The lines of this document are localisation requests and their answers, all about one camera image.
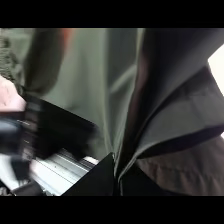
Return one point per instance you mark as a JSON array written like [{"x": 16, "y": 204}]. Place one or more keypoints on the silver frame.
[{"x": 60, "y": 173}]

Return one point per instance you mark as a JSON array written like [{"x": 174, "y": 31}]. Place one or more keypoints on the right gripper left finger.
[{"x": 100, "y": 180}]

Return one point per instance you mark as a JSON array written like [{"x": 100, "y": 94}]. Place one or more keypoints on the grey-green garment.
[{"x": 90, "y": 83}]

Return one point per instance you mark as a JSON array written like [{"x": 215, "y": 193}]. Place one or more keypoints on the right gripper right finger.
[{"x": 130, "y": 186}]

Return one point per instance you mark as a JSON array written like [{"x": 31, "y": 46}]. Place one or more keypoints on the brown garment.
[{"x": 186, "y": 170}]

